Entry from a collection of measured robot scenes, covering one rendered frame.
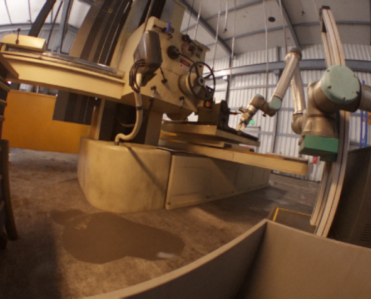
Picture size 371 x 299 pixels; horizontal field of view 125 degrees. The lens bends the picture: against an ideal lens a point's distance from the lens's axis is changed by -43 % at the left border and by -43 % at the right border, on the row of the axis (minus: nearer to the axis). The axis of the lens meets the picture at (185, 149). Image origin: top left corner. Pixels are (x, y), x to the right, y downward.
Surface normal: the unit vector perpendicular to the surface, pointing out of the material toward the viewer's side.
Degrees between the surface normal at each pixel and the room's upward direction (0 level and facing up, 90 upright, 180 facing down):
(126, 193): 90
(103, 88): 90
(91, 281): 0
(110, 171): 90
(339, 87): 90
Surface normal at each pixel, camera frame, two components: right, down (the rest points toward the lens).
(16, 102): 0.67, 0.14
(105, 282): 0.15, -0.99
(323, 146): -0.58, -0.06
